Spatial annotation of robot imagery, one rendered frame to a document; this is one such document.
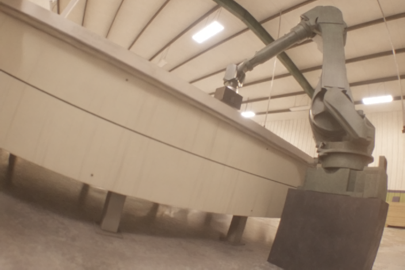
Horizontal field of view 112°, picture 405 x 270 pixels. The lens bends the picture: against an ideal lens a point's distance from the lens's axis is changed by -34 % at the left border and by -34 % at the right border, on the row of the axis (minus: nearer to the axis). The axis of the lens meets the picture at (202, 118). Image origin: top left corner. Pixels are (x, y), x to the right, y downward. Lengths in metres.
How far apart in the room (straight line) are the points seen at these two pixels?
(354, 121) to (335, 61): 0.50
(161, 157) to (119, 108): 0.29
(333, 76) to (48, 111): 1.60
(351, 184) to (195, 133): 0.93
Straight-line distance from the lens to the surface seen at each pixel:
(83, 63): 0.91
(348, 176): 1.25
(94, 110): 0.87
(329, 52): 1.64
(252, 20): 7.62
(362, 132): 1.28
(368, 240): 1.17
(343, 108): 1.30
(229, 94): 1.76
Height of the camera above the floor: 0.44
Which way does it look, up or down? 16 degrees up
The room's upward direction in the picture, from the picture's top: 17 degrees clockwise
